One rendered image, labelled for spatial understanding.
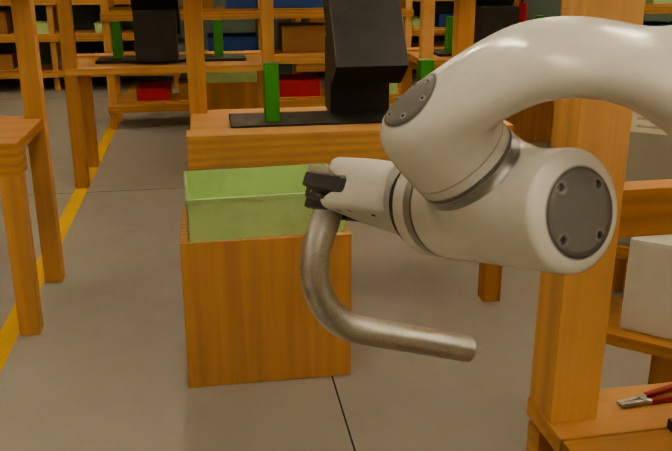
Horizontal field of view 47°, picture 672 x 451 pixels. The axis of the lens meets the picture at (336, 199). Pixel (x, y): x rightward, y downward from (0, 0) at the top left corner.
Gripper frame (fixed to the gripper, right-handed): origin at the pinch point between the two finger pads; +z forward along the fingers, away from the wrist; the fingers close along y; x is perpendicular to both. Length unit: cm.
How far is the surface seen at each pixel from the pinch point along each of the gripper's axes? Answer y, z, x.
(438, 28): -502, 759, -381
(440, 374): -176, 187, 24
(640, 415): -86, 24, 13
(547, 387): -69, 31, 13
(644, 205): -73, 24, -22
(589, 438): -74, 24, 19
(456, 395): -174, 172, 29
